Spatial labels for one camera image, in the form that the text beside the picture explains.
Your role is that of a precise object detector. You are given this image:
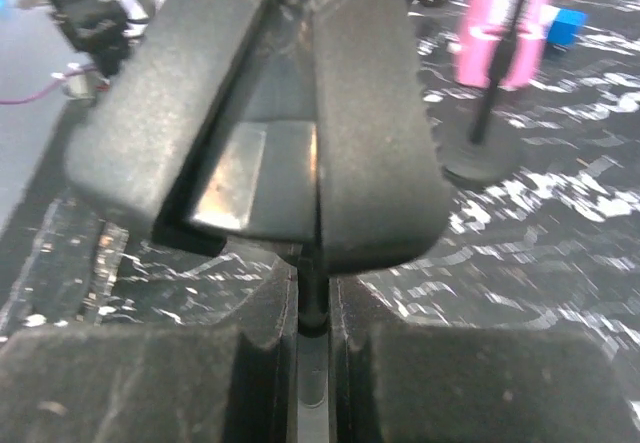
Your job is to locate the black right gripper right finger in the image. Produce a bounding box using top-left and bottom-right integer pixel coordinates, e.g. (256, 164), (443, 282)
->
(329, 277), (639, 442)

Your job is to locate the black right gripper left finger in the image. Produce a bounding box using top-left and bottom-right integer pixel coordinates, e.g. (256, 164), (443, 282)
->
(1, 262), (298, 442)

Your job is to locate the black round-base stand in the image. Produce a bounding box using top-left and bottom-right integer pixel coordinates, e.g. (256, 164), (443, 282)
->
(64, 0), (454, 339)
(440, 0), (526, 190)

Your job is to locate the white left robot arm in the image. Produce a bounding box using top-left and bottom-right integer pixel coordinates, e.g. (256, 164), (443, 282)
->
(48, 0), (157, 77)

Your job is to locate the pink metronome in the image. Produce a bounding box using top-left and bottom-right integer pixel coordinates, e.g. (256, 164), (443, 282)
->
(454, 0), (548, 89)

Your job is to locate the blue cube block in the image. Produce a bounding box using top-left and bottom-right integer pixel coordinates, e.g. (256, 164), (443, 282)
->
(542, 5), (588, 47)

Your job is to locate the black front mounting rail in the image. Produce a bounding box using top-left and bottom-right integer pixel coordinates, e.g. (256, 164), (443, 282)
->
(1, 103), (128, 342)

